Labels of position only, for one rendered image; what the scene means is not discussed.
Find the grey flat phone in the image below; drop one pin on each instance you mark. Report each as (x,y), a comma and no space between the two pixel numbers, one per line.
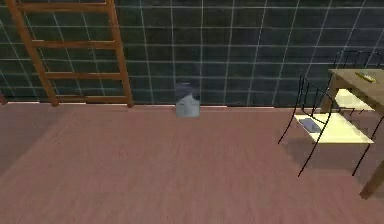
(310,124)

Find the brown wooden ladder shelf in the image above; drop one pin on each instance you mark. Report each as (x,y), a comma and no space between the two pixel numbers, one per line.
(76,44)

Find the brown wooden table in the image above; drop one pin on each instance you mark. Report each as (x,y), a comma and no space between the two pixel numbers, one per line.
(361,83)

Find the yellow flat object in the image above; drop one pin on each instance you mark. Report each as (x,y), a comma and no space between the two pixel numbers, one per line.
(365,77)

